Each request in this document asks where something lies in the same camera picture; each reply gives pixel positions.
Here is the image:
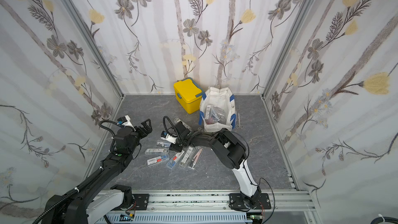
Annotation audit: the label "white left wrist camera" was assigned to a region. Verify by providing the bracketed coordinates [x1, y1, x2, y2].
[117, 115, 135, 130]

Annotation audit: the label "metal scissors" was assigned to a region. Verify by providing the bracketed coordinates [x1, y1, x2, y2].
[235, 113, 244, 129]

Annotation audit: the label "clear case gold label lower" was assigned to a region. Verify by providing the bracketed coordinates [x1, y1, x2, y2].
[145, 148, 169, 155]

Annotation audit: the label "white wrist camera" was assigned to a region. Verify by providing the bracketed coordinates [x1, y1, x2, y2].
[161, 131, 177, 144]
[117, 115, 135, 130]

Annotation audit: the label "clear case pink compass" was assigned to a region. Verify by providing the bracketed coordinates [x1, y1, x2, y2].
[188, 147, 203, 169]

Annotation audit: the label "clear case red blue label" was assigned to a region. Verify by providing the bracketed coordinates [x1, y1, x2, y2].
[166, 150, 185, 169]

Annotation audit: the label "white canvas bag blue handles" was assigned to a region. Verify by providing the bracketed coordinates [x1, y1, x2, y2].
[199, 87, 237, 133]

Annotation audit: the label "clear case label top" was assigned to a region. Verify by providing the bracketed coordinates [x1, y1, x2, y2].
[212, 106, 226, 121]

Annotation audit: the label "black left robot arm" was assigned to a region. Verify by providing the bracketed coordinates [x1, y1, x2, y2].
[33, 117, 152, 224]

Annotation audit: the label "yellow lidded storage box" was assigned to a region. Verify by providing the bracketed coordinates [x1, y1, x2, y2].
[174, 77, 204, 114]

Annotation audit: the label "clear case white barcode label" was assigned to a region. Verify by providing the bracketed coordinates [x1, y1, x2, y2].
[179, 146, 195, 168]

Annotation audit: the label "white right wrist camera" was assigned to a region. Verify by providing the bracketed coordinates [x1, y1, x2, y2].
[161, 131, 177, 144]

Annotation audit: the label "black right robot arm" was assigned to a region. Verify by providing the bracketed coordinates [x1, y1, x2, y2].
[161, 121, 271, 212]

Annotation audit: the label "clear case light blue compass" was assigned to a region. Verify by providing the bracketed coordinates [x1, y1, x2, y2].
[157, 141, 172, 148]

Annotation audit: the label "pink plastic case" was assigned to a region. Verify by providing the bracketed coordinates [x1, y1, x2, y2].
[206, 118, 218, 124]

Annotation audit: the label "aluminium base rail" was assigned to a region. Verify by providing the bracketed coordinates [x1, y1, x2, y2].
[58, 189, 321, 224]

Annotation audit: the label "clear case red mark label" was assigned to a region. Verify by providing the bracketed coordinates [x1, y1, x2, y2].
[147, 155, 169, 167]

